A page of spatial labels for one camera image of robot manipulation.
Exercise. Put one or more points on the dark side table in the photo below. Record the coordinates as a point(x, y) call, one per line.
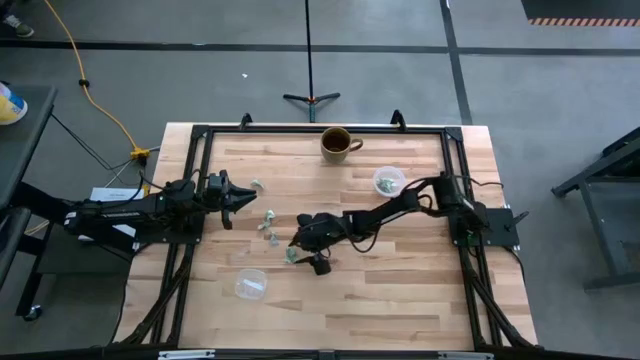
point(25, 145)

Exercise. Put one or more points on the white paper sheet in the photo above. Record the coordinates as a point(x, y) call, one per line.
point(112, 193)

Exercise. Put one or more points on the black mat orange striped edge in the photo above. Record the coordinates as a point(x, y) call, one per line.
point(580, 9)

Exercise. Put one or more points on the silver metal bracket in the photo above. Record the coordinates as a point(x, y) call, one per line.
point(186, 355)
point(466, 356)

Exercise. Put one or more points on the black frame clamp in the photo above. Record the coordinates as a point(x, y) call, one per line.
point(245, 121)
point(398, 120)

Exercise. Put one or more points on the yellow white blue container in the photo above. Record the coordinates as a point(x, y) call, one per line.
point(9, 107)

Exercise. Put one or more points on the black metal table frame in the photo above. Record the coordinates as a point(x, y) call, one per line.
point(600, 210)

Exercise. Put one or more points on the clear cup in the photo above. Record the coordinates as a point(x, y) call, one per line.
point(389, 172)
point(251, 295)

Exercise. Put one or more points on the cart caster wheel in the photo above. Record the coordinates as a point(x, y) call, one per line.
point(32, 313)

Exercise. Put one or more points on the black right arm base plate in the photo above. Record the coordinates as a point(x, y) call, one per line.
point(500, 227)

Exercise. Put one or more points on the black cart frame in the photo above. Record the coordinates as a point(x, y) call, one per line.
point(35, 240)

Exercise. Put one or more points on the person's shoe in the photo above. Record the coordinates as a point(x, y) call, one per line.
point(19, 26)

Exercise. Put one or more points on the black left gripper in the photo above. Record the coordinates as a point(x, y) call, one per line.
point(219, 192)

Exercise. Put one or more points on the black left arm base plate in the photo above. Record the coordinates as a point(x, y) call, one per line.
point(180, 232)

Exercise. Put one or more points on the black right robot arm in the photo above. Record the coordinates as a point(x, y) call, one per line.
point(390, 210)

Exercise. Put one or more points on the yellow power tap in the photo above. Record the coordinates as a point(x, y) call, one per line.
point(140, 154)

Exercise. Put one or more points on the clear cup lower left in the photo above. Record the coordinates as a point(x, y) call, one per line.
point(251, 295)

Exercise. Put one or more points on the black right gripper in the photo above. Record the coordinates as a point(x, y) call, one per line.
point(322, 230)

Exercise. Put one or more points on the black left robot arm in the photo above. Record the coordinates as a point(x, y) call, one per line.
point(115, 215)

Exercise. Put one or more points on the clear cup upper right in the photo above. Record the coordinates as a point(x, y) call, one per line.
point(389, 172)

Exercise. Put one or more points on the olive green ceramic mug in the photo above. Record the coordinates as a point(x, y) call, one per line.
point(336, 150)

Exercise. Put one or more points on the black tripod stand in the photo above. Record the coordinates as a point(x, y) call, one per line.
point(309, 60)

